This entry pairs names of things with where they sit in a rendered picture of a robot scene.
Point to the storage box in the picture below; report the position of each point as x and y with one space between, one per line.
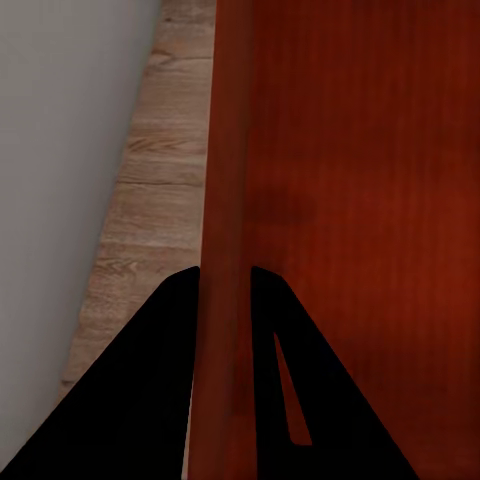
344 156

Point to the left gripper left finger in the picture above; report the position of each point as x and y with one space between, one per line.
126 419

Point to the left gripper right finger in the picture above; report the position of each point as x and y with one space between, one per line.
349 440

